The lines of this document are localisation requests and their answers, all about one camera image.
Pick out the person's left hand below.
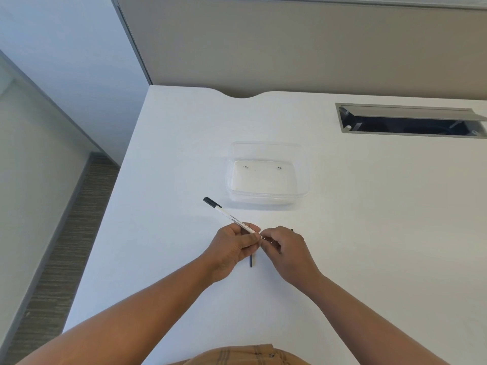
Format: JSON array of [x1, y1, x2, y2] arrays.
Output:
[[200, 223, 263, 284]]

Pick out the grey desk cable tray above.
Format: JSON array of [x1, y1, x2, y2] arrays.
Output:
[[335, 103, 487, 139]]

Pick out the person's left forearm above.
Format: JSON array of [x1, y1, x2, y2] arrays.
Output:
[[15, 254, 214, 365]]

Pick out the beige desk partition panel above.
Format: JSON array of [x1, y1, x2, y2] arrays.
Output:
[[110, 0, 487, 99]]

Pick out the person's tan plaid shirt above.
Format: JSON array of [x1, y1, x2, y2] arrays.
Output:
[[170, 344, 312, 365]]

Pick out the person's right forearm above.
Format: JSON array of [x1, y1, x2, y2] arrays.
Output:
[[307, 274, 450, 365]]

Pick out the white pen with black cap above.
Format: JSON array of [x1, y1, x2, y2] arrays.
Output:
[[203, 197, 263, 237]]

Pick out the clear plastic container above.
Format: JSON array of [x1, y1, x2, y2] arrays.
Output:
[[226, 141, 309, 206]]

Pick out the white desk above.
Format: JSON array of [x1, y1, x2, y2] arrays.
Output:
[[63, 85, 487, 365]]

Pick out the person's right hand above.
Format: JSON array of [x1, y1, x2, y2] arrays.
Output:
[[259, 226, 324, 294]]

